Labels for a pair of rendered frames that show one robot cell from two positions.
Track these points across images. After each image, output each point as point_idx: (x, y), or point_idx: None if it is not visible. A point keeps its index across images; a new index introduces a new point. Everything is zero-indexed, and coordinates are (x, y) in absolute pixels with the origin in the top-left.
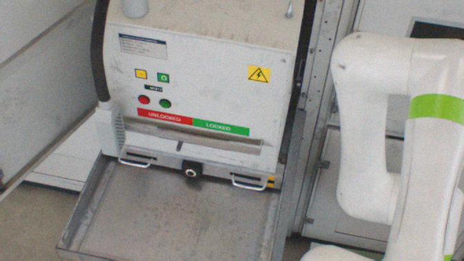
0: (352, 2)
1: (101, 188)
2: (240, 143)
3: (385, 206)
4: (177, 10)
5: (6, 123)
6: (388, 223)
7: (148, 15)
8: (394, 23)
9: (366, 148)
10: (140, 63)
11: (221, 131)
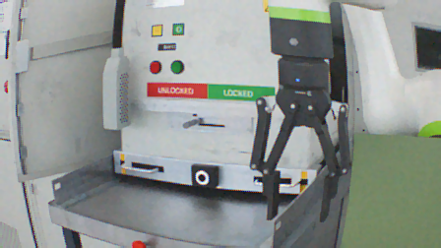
0: None
1: (100, 188)
2: None
3: (402, 93)
4: None
5: (39, 106)
6: (408, 117)
7: None
8: (402, 29)
9: (366, 14)
10: (158, 17)
11: (242, 101)
